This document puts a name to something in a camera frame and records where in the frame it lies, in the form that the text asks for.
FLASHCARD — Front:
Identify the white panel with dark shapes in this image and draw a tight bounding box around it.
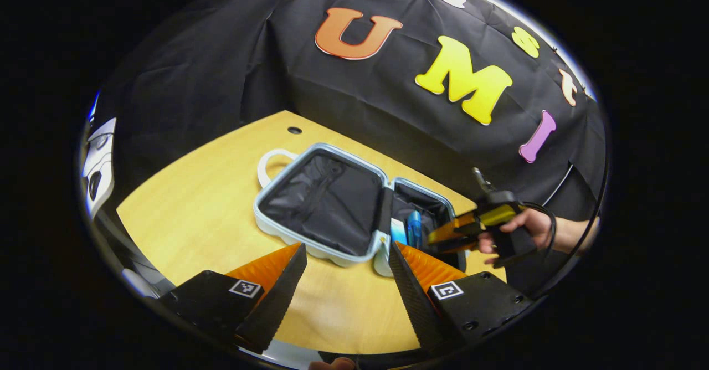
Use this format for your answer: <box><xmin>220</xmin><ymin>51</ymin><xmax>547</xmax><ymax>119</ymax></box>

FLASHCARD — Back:
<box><xmin>81</xmin><ymin>117</ymin><xmax>117</xmax><ymax>219</ymax></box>

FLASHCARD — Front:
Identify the light blue suitcase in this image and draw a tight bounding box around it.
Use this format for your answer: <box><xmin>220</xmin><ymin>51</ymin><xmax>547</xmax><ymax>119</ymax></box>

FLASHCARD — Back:
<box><xmin>254</xmin><ymin>143</ymin><xmax>469</xmax><ymax>278</ymax></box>

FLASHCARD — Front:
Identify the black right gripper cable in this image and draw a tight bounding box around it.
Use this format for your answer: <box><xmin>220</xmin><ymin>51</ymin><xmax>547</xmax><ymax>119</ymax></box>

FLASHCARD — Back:
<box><xmin>521</xmin><ymin>201</ymin><xmax>557</xmax><ymax>249</ymax></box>

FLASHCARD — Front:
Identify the black backdrop cloth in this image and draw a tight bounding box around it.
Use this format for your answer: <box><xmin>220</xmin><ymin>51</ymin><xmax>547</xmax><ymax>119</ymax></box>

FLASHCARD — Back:
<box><xmin>91</xmin><ymin>0</ymin><xmax>607</xmax><ymax>299</ymax></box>

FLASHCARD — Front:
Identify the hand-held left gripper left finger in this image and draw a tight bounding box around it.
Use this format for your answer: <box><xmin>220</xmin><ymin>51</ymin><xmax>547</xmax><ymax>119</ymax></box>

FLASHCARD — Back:
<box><xmin>161</xmin><ymin>243</ymin><xmax>309</xmax><ymax>355</ymax></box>

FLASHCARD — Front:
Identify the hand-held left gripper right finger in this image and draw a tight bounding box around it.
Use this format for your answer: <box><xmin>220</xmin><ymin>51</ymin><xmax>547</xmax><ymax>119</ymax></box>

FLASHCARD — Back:
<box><xmin>389</xmin><ymin>241</ymin><xmax>533</xmax><ymax>357</ymax></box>

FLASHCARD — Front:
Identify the teal bottle with blue cap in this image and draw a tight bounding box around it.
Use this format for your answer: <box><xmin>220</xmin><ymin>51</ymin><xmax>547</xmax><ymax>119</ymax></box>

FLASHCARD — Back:
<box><xmin>407</xmin><ymin>210</ymin><xmax>424</xmax><ymax>250</ymax></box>

